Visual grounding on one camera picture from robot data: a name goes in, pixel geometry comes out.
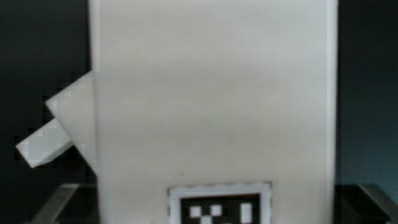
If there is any white block with marker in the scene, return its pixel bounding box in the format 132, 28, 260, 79
93, 0, 337, 224

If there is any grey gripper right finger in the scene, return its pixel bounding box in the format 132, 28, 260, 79
335, 184, 398, 224

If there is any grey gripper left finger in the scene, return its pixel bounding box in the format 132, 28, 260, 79
29, 184, 99, 224

